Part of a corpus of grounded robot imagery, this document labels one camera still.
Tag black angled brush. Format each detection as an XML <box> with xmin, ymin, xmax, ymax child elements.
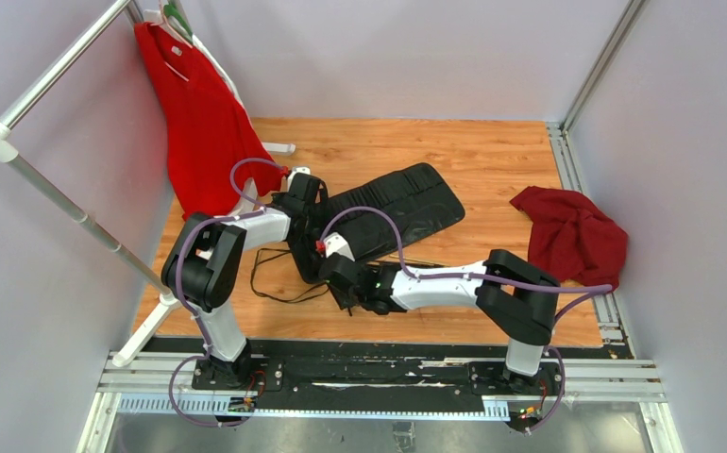
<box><xmin>387</xmin><ymin>253</ymin><xmax>447</xmax><ymax>268</ymax></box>

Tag black makeup brush roll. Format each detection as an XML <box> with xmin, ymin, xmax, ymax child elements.
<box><xmin>286</xmin><ymin>162</ymin><xmax>465</xmax><ymax>284</ymax></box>

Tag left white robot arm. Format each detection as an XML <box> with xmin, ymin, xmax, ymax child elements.
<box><xmin>161</xmin><ymin>173</ymin><xmax>329</xmax><ymax>390</ymax></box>

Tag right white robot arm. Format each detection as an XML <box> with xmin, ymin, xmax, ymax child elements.
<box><xmin>318</xmin><ymin>249</ymin><xmax>561</xmax><ymax>394</ymax></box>

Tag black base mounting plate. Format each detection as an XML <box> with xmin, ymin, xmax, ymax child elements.
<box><xmin>191</xmin><ymin>340</ymin><xmax>565</xmax><ymax>413</ymax></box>

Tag red hanging shirt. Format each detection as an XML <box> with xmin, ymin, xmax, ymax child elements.
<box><xmin>134</xmin><ymin>23</ymin><xmax>282</xmax><ymax>217</ymax></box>

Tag dark red crumpled cloth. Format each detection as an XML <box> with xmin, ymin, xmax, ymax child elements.
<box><xmin>510</xmin><ymin>186</ymin><xmax>629</xmax><ymax>291</ymax></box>

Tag green white hangers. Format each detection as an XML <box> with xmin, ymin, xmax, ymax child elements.
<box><xmin>142</xmin><ymin>1</ymin><xmax>194</xmax><ymax>47</ymax></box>

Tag metal clothes rack pole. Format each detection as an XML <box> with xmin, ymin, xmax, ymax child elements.
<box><xmin>0</xmin><ymin>1</ymin><xmax>171</xmax><ymax>368</ymax></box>

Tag black tie cord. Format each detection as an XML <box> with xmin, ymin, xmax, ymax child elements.
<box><xmin>249</xmin><ymin>247</ymin><xmax>330</xmax><ymax>305</ymax></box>

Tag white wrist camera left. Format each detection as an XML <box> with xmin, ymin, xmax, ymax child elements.
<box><xmin>315</xmin><ymin>232</ymin><xmax>355</xmax><ymax>260</ymax></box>

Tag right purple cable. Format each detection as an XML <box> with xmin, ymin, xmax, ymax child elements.
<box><xmin>318</xmin><ymin>206</ymin><xmax>615</xmax><ymax>432</ymax></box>

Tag aluminium frame post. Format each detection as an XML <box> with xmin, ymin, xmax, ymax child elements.
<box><xmin>560</xmin><ymin>0</ymin><xmax>648</xmax><ymax>135</ymax></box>

